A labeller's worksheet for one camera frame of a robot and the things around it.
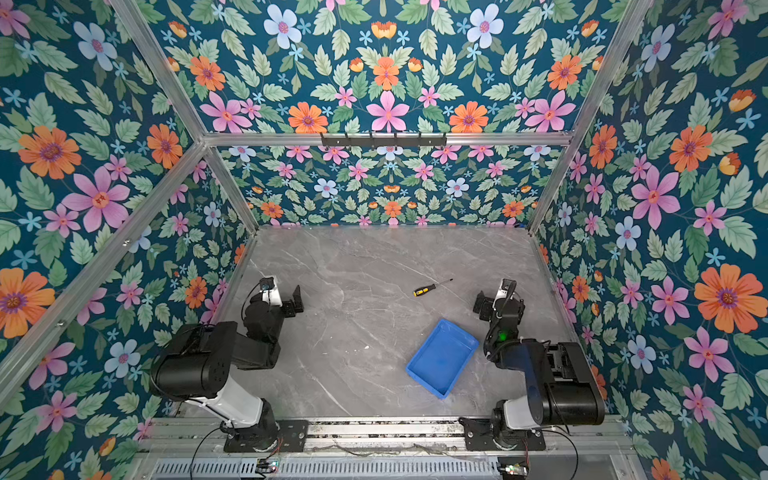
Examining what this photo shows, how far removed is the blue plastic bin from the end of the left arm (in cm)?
38

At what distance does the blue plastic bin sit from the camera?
31.3 inches

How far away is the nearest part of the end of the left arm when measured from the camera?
2.62 feet
